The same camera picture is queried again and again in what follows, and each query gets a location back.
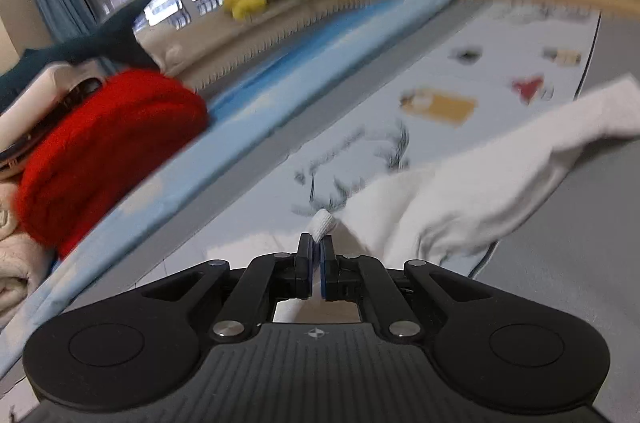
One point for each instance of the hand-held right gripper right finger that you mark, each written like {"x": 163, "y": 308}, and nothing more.
{"x": 326, "y": 270}

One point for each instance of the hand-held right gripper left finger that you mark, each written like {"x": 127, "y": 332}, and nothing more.
{"x": 306, "y": 270}

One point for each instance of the white garment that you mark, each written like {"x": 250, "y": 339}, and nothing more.
{"x": 475, "y": 193}

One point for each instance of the light blue folded blanket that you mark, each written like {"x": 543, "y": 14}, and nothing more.
{"x": 300, "y": 53}

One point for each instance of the red knit cushion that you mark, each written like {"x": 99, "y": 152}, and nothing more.
{"x": 110, "y": 153}

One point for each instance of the printed light blanket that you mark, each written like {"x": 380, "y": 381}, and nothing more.
{"x": 450, "y": 73}

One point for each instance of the cream knit blankets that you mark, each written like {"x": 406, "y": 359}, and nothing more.
{"x": 15, "y": 253}

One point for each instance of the dark teal shark plush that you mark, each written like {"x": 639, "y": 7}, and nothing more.
{"x": 110, "y": 35}

